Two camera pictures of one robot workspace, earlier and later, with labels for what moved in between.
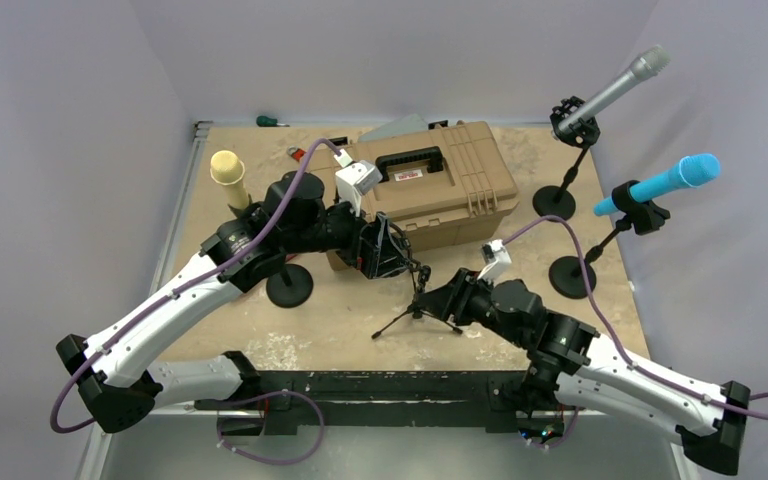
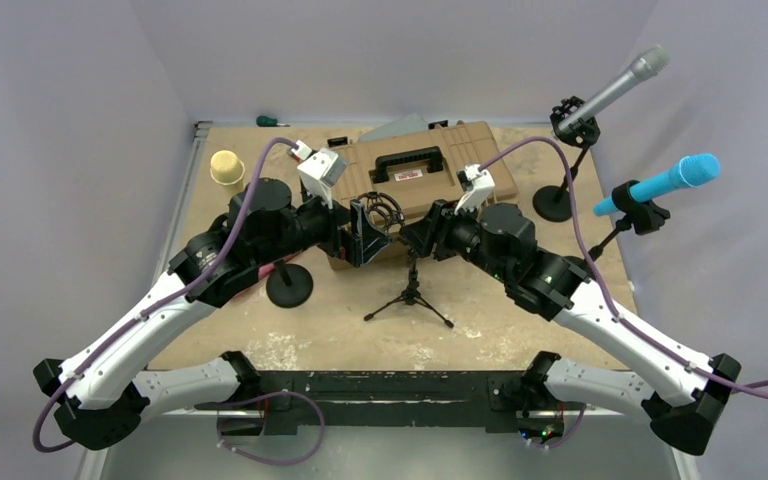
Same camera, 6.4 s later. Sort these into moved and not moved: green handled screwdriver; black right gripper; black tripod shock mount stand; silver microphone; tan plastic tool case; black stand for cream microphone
Moved: black tripod shock mount stand; black right gripper
Not moved: green handled screwdriver; tan plastic tool case; black stand for cream microphone; silver microphone
